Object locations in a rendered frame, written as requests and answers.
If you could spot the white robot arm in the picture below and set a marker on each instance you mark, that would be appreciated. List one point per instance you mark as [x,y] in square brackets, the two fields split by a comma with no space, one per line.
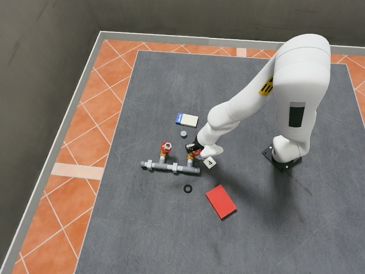
[298,74]

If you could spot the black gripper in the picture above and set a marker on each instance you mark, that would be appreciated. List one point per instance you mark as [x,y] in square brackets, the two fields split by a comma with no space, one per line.
[194,146]

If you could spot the grey pipe tee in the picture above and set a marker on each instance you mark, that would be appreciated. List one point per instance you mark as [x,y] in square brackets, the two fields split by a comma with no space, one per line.
[164,166]

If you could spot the white tag on silver chain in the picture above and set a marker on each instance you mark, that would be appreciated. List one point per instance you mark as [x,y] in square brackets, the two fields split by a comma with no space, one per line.
[209,162]

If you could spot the red flat rectangular pad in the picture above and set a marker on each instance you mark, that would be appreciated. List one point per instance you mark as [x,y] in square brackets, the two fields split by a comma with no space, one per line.
[220,201]

